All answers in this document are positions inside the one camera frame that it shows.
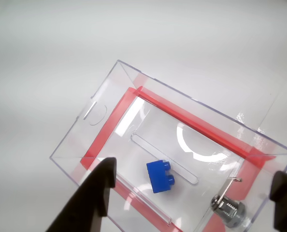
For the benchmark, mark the blue lego brick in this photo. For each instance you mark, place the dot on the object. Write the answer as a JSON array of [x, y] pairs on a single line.
[[158, 177]]

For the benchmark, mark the silver lock cylinder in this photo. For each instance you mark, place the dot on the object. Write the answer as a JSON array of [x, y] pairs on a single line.
[[230, 212]]

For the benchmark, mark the transparent plastic box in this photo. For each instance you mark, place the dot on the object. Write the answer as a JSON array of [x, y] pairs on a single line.
[[124, 79]]

